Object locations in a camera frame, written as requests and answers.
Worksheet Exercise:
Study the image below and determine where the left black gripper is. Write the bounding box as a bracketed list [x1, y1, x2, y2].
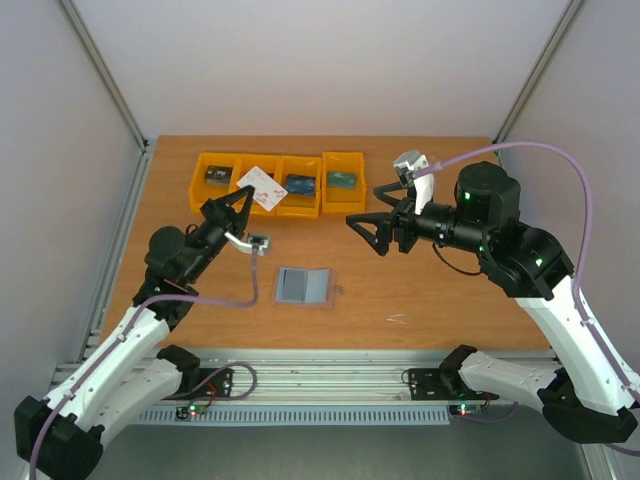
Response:
[184, 185, 256, 283]

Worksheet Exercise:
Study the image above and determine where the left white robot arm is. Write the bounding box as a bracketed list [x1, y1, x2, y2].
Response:
[14, 186, 261, 479]

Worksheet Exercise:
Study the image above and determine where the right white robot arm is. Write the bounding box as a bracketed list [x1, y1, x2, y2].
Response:
[346, 162, 639, 445]

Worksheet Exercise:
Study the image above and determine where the teal card stack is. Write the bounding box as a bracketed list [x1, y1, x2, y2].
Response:
[326, 171, 357, 190]

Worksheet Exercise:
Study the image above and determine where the blue card stack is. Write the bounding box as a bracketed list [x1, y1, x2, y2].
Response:
[284, 174, 316, 196]

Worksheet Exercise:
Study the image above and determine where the yellow bin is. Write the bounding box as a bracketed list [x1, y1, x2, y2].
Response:
[321, 152, 367, 214]
[275, 155, 321, 219]
[231, 154, 287, 216]
[188, 152, 240, 213]

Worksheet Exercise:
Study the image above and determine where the right green circuit board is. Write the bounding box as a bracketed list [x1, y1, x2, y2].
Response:
[449, 403, 487, 417]

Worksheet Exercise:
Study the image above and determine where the green circuit board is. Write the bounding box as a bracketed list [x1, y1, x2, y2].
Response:
[449, 403, 487, 417]
[175, 404, 207, 421]

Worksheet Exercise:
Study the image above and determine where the left green circuit board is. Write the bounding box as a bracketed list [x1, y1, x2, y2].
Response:
[175, 404, 207, 421]

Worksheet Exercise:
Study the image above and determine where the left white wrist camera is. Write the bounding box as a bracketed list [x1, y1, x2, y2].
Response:
[225, 232, 272, 256]

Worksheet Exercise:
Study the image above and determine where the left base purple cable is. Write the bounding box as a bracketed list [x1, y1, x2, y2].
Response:
[164, 363, 259, 402]

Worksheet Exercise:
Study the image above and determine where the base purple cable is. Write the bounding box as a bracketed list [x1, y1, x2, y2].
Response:
[164, 363, 259, 402]
[457, 399, 520, 425]

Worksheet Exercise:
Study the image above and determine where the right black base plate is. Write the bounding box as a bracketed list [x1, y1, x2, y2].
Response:
[401, 368, 499, 403]

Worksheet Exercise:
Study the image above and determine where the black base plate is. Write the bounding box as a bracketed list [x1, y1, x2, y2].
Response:
[401, 368, 499, 403]
[167, 368, 234, 400]

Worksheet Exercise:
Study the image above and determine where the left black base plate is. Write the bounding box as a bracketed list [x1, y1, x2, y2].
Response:
[167, 368, 234, 400]

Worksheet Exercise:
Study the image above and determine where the grey slotted cable duct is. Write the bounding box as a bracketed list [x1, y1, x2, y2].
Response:
[133, 405, 450, 428]

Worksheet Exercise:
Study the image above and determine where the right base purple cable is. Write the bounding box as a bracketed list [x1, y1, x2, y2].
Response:
[457, 399, 520, 425]

